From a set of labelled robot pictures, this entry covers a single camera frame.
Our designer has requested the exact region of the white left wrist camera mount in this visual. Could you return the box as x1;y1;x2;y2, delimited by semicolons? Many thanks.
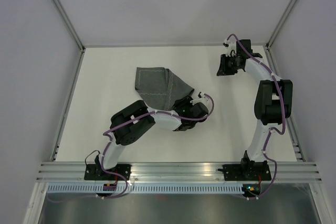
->
190;92;209;105

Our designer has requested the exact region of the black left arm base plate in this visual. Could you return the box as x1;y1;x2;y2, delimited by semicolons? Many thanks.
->
84;150;131;181

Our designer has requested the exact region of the white slotted cable duct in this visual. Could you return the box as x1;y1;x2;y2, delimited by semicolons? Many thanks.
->
47;183;243;194

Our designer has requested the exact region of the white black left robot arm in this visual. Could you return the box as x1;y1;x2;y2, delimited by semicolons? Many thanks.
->
96;92;215;180

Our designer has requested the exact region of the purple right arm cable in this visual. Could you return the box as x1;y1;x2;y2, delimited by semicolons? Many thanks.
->
227;34;287;200

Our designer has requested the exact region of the aluminium front rail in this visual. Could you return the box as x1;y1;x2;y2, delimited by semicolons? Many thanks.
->
35;162;322;184

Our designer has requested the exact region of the aluminium left frame post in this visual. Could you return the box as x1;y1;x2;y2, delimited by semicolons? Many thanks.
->
51;0;85;52

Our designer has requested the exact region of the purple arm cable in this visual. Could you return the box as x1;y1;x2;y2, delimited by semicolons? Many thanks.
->
46;92;217;204
227;34;287;200

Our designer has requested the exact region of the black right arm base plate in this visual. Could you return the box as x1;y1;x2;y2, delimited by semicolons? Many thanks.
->
217;163;272;182

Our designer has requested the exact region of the grey cloth napkin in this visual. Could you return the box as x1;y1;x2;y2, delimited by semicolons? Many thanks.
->
134;67;195;111

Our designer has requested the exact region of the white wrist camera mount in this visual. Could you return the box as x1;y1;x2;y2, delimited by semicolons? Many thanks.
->
223;39;236;52
190;92;209;105

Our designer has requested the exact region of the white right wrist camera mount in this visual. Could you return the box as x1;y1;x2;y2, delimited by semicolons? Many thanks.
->
223;39;236;52

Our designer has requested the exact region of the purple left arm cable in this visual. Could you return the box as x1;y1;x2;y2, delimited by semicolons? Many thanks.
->
46;92;217;204

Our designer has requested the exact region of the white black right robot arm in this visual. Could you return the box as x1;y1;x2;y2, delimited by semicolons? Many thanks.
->
216;38;293;179

